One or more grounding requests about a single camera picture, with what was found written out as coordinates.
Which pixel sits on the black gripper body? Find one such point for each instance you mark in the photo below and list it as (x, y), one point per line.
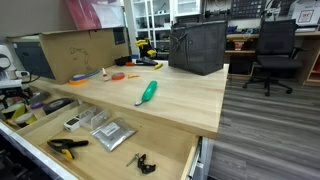
(11, 93)

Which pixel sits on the black masking tape roll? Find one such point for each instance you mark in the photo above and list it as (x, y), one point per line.
(50, 108)

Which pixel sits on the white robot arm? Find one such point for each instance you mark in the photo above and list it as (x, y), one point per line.
(4, 50)

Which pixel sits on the purple tape roll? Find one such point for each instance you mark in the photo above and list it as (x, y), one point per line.
(33, 106)

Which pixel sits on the large yellow black hazard tape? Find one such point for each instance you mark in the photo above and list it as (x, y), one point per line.
(20, 111)

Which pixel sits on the blue tape roll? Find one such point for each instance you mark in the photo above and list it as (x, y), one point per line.
(79, 76)

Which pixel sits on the white front wooden drawer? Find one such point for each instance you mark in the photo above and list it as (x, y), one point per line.
(100, 163)

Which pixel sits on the white handheld meter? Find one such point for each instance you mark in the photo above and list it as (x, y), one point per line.
(71, 124)

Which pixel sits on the cardboard box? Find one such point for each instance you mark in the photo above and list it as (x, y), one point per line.
(66, 53)

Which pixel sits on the yellow black spring clamp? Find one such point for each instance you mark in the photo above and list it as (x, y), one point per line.
(65, 144)

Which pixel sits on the clear plastic box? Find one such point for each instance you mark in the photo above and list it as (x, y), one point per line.
(98, 120)

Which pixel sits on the silver foil bag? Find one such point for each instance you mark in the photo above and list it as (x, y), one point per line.
(113, 133)

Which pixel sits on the red poster board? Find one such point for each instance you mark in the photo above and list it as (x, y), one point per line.
(83, 13)

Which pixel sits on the black block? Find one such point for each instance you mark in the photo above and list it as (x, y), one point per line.
(122, 61)

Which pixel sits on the white shelving unit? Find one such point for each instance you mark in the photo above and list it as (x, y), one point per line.
(127, 26)

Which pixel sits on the black yellow hand tool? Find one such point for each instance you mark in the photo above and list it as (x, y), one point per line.
(145, 61)

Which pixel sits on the black metal clamp with bolt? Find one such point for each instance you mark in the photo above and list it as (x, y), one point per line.
(145, 165)

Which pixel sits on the black fabric bag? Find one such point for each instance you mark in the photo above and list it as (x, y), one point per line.
(200, 50)

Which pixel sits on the red white container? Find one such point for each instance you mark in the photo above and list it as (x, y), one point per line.
(239, 45)

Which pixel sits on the black pegboard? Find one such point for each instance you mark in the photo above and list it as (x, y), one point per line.
(246, 8)

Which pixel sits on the black office chair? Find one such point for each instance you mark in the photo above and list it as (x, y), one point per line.
(276, 36)

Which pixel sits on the wooden workbench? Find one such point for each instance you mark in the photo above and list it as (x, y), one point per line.
(310, 43)

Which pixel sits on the white printed box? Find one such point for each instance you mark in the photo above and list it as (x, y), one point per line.
(305, 15)

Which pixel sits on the grey duct tape roll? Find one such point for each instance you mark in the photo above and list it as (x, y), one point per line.
(38, 97)

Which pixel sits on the metal drawer slide rail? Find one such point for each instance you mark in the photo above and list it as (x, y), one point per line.
(195, 160)

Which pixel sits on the white wall cabinet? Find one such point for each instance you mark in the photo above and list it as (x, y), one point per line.
(186, 6)

